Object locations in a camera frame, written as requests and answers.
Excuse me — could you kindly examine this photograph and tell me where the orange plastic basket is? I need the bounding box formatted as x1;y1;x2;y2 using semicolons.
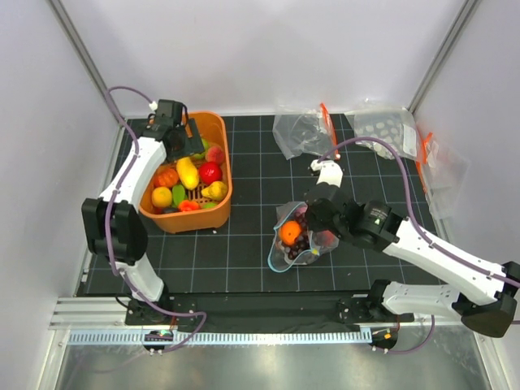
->
139;111;233;233

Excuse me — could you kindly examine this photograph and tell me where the purple grape bunch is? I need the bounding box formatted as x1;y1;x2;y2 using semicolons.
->
277;210;310;262

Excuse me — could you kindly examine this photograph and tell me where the orange fruit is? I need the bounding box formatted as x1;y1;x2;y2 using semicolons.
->
278;220;302;246

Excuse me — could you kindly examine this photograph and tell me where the clear blue-zip bag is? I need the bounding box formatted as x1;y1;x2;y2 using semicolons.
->
267;201;339;273

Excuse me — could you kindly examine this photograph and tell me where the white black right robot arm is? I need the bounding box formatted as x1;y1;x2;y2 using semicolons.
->
305;183;519;338

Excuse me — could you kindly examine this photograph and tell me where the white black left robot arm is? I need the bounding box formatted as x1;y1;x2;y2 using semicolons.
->
81;99;203;325

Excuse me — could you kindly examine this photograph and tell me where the clear orange-zip bag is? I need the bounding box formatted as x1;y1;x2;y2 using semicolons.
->
272;102;338;160
416;123;470;219

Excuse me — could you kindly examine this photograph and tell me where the clear bag with white pieces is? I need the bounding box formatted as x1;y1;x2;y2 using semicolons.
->
344;99;423;162

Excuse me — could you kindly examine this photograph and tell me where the clear orange-zip bag far right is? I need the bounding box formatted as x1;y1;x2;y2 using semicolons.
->
416;123;470;219

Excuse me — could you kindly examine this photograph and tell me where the pink peach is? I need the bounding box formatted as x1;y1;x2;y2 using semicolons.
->
205;145;226;165

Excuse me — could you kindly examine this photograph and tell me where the yellow mango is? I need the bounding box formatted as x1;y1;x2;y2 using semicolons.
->
175;157;200;190

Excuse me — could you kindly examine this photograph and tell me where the orange pumpkin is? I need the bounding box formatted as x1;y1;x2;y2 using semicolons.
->
153;167;179;189

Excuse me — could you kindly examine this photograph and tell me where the green pepper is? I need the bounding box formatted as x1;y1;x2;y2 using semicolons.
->
171;184;188;208

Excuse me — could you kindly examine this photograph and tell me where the yellow pear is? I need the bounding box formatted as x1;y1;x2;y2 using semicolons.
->
201;180;228;202

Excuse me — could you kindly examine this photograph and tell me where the red orange tomato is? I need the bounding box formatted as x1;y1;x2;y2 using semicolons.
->
178;200;201;212

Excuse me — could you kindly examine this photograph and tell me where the yellow orange lemon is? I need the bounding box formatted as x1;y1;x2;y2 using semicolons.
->
151;187;172;209

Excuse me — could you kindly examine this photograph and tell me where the black grid mat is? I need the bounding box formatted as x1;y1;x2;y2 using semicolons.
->
76;115;463;294

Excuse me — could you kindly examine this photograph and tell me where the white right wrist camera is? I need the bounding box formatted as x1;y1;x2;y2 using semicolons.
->
310;159;344;188

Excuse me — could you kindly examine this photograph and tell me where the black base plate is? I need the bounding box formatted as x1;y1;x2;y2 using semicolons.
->
125;290;415;326

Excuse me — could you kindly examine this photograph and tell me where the left aluminium frame post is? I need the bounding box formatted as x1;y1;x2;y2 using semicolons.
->
45;0;119;123

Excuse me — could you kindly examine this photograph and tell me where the aluminium frame post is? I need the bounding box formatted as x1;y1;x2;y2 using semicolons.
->
45;0;119;123
408;0;482;115

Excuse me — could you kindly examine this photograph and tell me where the aluminium front rail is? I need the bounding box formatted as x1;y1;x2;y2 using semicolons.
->
51;297;461;334

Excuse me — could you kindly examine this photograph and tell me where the right aluminium frame post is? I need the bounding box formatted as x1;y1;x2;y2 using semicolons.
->
408;0;482;115

